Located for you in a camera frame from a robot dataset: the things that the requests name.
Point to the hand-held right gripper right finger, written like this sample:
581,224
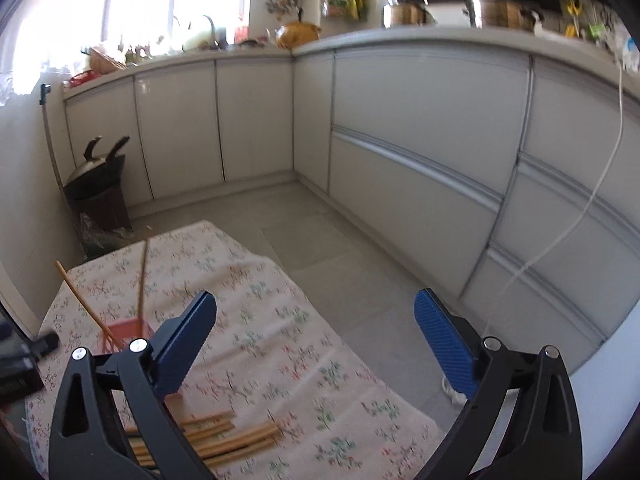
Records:
445,345

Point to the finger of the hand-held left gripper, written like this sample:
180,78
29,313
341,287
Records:
45,342

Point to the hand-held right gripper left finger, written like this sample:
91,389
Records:
185,345

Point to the wooden chopstick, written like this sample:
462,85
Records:
142,280
82,301

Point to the pink perforated basket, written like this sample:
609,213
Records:
127,332

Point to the bunch of wooden chopsticks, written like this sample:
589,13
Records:
240,440

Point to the floral tablecloth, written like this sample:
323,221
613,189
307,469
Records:
280,340

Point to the bag of green vegetables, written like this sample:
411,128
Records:
102,242

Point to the black wok with lid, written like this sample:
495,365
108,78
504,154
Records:
95,167

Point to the white kitchen cabinets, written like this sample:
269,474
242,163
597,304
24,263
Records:
425,110

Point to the wicker basket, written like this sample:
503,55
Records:
106,60

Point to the orange kettle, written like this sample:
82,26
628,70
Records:
297,32

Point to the small steel pot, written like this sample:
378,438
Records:
407,14

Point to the large steel pot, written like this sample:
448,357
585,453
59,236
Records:
500,12

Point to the kitchen window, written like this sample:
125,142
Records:
140,0

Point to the yellow snack packets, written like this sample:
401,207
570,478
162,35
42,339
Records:
350,5

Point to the grey wall pipe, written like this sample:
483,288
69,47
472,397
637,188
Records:
47,130

